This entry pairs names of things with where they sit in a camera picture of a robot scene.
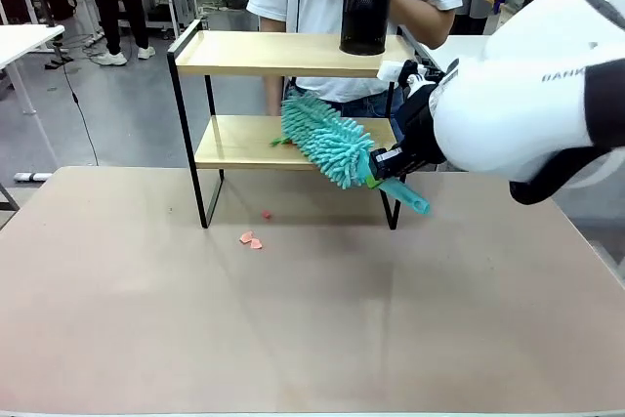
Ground white side table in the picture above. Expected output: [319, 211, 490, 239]
[0, 23, 66, 116]

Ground person's left forearm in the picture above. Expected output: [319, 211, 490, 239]
[388, 0, 455, 51]

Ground black backpack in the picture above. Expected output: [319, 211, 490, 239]
[45, 0, 79, 22]

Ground black mesh pen cup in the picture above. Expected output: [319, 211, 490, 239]
[338, 0, 394, 58]

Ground black arm cable strap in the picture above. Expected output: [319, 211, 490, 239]
[509, 58, 625, 206]

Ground large white table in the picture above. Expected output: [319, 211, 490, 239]
[419, 34, 495, 72]

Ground teal chenille duster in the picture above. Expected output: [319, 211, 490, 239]
[279, 88, 433, 217]

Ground white roll on floor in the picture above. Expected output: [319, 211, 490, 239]
[13, 170, 53, 184]

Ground black floor cable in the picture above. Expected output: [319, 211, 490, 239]
[59, 44, 100, 167]

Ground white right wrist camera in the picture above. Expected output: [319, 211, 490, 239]
[377, 59, 443, 96]

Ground two-tier wooden shelf black frame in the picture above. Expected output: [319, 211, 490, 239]
[166, 20, 422, 231]

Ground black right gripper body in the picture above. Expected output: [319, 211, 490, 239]
[370, 80, 446, 180]

